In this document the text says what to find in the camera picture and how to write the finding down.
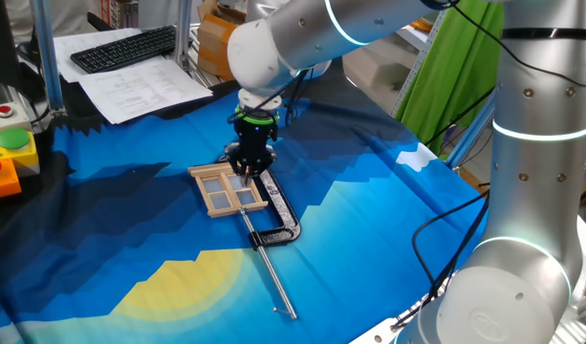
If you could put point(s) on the silver clamp screw rod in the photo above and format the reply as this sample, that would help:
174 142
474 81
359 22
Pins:
273 277

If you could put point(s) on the yellow box green button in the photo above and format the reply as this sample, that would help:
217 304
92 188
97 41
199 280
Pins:
15 153

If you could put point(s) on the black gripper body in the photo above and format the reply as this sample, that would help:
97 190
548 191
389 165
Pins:
256 136

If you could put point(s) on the blue mountain print tablecloth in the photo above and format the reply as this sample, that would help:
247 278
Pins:
345 263

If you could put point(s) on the black cast C-clamp frame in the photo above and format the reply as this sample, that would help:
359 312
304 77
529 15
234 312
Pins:
278 196

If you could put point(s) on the wooden miniature window frame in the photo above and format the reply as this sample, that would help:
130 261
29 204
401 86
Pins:
237 208

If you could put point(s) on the printed white paper sheet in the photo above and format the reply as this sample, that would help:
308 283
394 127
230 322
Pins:
139 91

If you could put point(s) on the small wooden sliding sash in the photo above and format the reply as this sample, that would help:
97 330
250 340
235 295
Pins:
221 200

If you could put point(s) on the thin black pole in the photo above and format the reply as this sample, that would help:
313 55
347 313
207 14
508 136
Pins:
460 116

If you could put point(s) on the white metal shelf rack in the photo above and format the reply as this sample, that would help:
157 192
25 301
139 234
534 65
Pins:
412 79

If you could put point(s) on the black computer keyboard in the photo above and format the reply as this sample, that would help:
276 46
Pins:
125 48

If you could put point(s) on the taped brown cardboard box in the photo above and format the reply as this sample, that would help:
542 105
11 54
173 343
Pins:
211 48

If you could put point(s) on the aluminium frame post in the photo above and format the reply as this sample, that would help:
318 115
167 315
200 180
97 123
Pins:
183 28
469 136
46 57

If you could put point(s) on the silver mounting plate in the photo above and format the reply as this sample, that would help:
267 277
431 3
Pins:
383 334

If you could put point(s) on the orange box red button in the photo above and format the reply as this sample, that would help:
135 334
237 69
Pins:
3 184

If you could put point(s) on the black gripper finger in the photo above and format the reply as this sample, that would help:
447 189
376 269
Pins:
236 162
265 163

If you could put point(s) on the green fabric curtain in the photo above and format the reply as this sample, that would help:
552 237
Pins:
445 81

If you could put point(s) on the plain white paper sheet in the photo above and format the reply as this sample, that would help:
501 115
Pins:
63 62

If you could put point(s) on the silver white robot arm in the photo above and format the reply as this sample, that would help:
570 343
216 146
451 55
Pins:
512 296

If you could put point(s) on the red white printed carton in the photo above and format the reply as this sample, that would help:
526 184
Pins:
112 12

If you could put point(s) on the white box red button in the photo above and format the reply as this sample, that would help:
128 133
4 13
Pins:
15 122

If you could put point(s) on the person in light shirt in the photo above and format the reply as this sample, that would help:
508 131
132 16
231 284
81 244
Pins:
58 16

